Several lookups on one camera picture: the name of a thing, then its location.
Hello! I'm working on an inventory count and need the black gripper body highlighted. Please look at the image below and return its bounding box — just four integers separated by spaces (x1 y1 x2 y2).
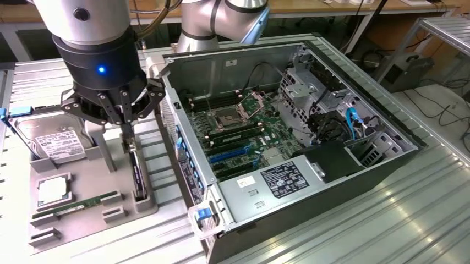
51 27 150 96

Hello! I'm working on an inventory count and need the empty black RAM slot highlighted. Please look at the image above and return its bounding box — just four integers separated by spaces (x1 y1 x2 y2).
187 92 242 112

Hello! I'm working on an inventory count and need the silver hard disk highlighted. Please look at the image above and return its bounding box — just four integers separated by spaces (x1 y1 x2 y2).
7 112 94 166

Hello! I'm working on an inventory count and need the CPU socket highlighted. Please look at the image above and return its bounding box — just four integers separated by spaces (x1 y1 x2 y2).
212 107 244 130

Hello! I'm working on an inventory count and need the grey parts rack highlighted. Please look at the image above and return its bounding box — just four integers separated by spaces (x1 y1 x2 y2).
27 118 160 249

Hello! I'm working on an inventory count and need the blue card retention bar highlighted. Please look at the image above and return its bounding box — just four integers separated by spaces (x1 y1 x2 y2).
175 136 206 196

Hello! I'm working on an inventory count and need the installed green RAM stick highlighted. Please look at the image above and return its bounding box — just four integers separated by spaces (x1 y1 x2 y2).
204 125 266 146

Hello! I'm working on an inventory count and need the metal socket cover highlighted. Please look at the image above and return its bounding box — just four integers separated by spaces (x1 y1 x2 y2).
238 91 266 111

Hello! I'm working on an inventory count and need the blue expansion slot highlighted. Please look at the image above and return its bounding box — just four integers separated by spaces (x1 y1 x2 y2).
207 146 248 164

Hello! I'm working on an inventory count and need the green motherboard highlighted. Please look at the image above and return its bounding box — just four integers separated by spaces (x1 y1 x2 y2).
183 87 313 183

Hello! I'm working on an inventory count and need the silver CPU chip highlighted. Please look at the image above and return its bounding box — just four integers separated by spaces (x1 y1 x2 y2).
36 175 72 207

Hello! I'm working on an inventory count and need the black expansion slot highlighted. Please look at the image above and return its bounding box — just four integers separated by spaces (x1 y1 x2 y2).
215 161 260 180

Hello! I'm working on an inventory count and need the metal disk bay cage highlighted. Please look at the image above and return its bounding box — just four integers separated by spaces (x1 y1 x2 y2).
276 66 321 140

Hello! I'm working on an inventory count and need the silver chipset heatsink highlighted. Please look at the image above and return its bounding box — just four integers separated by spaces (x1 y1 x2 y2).
260 148 292 164

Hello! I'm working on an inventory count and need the blue case latch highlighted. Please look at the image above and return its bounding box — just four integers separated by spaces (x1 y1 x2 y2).
194 208 215 221

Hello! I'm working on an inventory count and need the grey power supply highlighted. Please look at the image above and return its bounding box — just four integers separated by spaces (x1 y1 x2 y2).
218 153 327 224

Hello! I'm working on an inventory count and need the wooden desk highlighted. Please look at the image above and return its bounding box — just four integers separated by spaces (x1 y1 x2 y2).
0 0 470 27

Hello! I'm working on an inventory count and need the open black PC case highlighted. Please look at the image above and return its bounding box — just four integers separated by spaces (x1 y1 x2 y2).
146 37 430 264

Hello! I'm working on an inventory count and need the black equipment box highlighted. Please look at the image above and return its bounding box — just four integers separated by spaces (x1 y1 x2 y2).
383 54 437 93

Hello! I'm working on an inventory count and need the yellow black arm cable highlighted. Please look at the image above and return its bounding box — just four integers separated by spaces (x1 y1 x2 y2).
142 0 184 38

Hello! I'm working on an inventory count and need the black wire loop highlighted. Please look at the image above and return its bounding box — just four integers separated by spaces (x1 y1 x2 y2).
246 61 286 92

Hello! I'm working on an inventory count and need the blue data wire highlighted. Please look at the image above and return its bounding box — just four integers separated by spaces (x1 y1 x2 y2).
343 106 370 141

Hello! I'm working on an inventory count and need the black floor cable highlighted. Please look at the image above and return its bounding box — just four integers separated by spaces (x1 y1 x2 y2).
399 79 470 128

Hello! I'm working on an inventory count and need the metal slat table frame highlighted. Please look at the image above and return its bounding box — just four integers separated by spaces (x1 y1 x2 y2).
377 16 470 83

